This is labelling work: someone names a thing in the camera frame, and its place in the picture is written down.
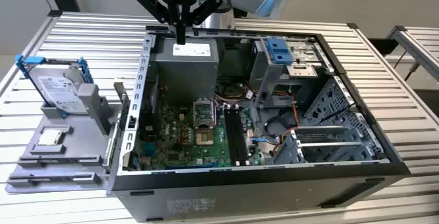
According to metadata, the hard disk in blue carrier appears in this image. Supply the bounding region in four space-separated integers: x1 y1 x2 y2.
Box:
15 54 93 114

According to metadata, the graphics card with metal bracket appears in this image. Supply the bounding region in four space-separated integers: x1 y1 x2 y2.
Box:
104 77 133 168

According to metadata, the black open PC case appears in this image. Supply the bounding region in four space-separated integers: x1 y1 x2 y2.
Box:
105 25 411 222

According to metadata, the black table bracket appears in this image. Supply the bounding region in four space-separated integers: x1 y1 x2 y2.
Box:
368 38 400 55

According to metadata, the black RAM slot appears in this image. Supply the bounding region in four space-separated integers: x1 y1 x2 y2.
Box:
223 104 243 167
232 104 252 167

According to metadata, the grey power supply unit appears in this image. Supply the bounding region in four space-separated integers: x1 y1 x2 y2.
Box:
151 38 220 101

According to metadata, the green motherboard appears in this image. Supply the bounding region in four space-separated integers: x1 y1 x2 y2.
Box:
133 103 263 171

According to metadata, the metal socket cover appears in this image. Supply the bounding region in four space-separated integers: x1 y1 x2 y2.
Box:
193 97 216 128

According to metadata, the orange wire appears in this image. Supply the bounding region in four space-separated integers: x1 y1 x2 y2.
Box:
289 92 301 129

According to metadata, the silver CPU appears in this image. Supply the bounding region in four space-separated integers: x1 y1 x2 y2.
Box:
37 128 65 146

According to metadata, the silver drive bay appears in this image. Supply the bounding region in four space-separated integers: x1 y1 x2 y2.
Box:
248 38 327 104

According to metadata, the blue plastic drive latch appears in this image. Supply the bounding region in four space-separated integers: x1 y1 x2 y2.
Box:
265 38 292 65

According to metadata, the aluminium slat side table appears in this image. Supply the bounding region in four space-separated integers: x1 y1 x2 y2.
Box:
385 25 439 83

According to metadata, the black cable bundle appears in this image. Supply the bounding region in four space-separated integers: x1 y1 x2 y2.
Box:
261 108 296 145

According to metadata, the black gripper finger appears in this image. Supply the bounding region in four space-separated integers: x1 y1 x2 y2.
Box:
181 0 223 45
133 0 181 44

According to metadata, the CPU socket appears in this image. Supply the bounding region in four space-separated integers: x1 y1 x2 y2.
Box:
195 127 217 146

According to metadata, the coloured power wire bundle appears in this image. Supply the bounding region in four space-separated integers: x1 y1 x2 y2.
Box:
213 80 255 101

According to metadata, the silver disk bay cage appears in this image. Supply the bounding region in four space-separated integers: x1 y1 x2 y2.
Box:
273 125 388 164

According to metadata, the dark RAM stick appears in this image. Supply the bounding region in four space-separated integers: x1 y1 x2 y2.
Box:
19 156 100 164
9 174 95 183

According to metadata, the grey parts rack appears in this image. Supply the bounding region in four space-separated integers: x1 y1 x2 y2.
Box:
5 84 120 195

